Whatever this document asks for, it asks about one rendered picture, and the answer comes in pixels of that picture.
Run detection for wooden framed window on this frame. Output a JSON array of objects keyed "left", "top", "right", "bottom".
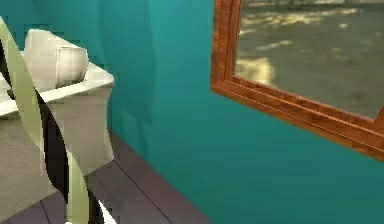
[{"left": 209, "top": 0, "right": 384, "bottom": 163}]

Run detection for white cup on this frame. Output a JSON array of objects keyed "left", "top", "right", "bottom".
[{"left": 55, "top": 45, "right": 90, "bottom": 89}]

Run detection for white pedestal table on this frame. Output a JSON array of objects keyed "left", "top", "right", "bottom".
[{"left": 0, "top": 62, "right": 115, "bottom": 222}]

